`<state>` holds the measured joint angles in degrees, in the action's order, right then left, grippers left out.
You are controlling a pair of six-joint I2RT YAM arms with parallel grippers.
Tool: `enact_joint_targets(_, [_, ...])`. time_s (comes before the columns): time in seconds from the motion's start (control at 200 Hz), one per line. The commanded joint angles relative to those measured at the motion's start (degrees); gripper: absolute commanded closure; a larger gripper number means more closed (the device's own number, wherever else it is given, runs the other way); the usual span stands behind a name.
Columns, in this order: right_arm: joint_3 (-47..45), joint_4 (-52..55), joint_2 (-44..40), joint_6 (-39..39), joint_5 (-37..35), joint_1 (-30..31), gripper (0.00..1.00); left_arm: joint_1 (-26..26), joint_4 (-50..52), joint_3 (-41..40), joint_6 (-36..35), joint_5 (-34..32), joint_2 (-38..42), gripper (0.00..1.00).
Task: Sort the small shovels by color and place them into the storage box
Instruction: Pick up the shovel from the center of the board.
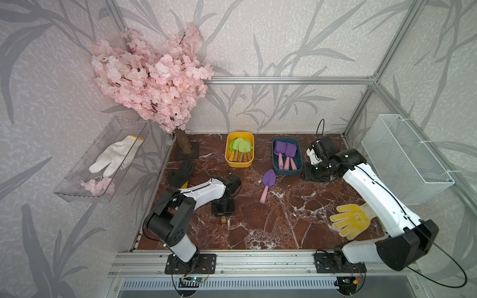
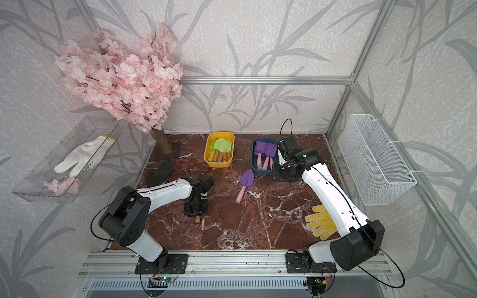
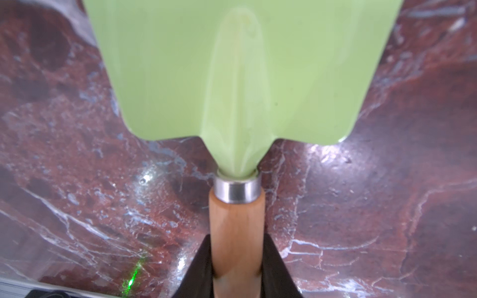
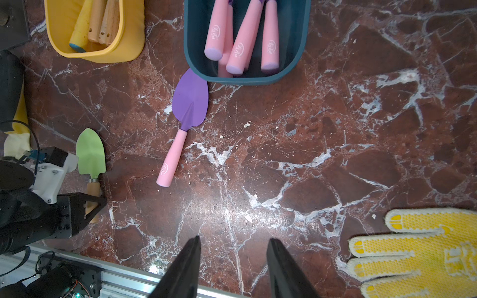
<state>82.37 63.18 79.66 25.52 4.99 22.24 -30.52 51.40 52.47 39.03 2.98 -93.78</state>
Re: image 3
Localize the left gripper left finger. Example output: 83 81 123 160
172 235 214 298

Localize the green shovel wooden handle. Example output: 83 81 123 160
84 1 402 298

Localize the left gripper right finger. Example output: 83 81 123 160
261 233 303 298

